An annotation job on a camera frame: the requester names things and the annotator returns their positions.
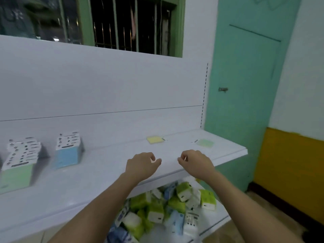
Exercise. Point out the person's right forearm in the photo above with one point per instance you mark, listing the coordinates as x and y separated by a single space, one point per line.
250 212

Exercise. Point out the row of green sticky notes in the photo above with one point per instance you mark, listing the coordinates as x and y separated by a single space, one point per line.
16 177

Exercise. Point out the person's left hand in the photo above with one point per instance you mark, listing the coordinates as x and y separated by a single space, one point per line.
141 167

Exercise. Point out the person's left forearm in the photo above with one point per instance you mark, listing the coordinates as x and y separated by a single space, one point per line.
96 212

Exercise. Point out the metal door latch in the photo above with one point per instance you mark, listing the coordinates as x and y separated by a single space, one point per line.
223 90

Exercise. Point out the green door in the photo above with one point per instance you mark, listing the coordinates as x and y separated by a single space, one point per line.
243 98

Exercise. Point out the green sticky note pack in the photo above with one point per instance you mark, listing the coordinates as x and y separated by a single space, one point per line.
205 143

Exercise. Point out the pile of tissue packets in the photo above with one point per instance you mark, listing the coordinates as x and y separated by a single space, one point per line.
157 212

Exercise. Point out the beige flat box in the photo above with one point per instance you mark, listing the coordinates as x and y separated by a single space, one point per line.
27 237

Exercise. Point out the white metal shelf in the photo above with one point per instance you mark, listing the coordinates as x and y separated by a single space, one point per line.
101 80

